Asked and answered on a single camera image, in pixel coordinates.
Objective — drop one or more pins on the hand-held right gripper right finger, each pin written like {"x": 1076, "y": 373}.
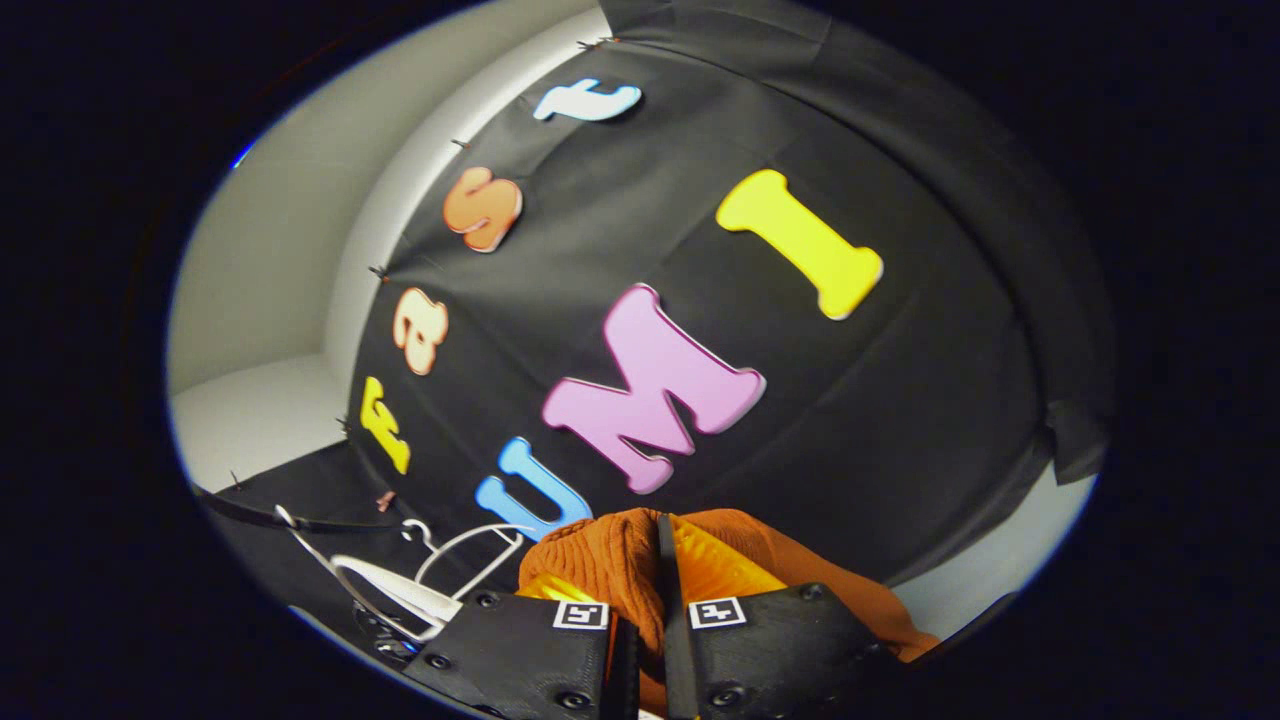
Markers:
{"x": 780, "y": 650}

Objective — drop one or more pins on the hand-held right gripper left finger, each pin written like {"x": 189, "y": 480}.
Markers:
{"x": 520, "y": 650}

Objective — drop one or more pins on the white plastic clothes hanger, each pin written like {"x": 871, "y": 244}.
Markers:
{"x": 400, "y": 592}
{"x": 470, "y": 535}

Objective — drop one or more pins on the black backdrop cloth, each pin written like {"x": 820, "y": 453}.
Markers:
{"x": 900, "y": 420}

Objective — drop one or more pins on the black clothes rail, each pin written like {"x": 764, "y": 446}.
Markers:
{"x": 300, "y": 523}

